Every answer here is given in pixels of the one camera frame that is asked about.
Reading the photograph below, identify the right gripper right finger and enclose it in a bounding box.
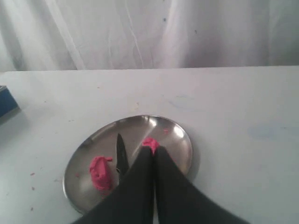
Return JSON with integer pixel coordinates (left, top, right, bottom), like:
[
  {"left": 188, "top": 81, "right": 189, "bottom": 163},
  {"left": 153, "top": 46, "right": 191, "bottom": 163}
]
[{"left": 154, "top": 146, "right": 247, "bottom": 224}]

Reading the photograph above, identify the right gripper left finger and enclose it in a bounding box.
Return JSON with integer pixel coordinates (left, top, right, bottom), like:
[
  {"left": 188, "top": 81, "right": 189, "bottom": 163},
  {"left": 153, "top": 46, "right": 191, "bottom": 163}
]
[{"left": 74, "top": 147, "right": 154, "bottom": 224}]

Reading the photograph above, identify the black knife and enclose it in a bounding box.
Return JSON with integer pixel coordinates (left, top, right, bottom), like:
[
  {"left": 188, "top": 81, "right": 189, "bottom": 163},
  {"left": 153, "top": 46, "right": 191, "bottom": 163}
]
[{"left": 116, "top": 134, "right": 129, "bottom": 182}]

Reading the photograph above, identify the pink play dough lump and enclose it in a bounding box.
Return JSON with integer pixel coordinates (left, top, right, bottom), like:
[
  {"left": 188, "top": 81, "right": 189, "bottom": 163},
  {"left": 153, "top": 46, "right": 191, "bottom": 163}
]
[{"left": 89, "top": 156, "right": 113, "bottom": 191}]

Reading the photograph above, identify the round stainless steel plate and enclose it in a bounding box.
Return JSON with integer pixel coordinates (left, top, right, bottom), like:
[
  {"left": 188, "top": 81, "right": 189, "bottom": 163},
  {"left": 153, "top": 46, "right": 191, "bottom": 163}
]
[{"left": 63, "top": 115, "right": 193, "bottom": 214}]

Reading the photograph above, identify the blue box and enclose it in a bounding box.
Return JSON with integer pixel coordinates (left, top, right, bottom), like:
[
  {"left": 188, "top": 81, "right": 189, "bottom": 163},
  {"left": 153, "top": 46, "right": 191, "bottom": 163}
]
[{"left": 0, "top": 85, "right": 20, "bottom": 122}]

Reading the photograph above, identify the white backdrop curtain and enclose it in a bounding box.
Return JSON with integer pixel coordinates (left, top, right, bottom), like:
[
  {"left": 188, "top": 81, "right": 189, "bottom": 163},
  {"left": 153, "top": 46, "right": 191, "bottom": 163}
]
[{"left": 0, "top": 0, "right": 299, "bottom": 72}]

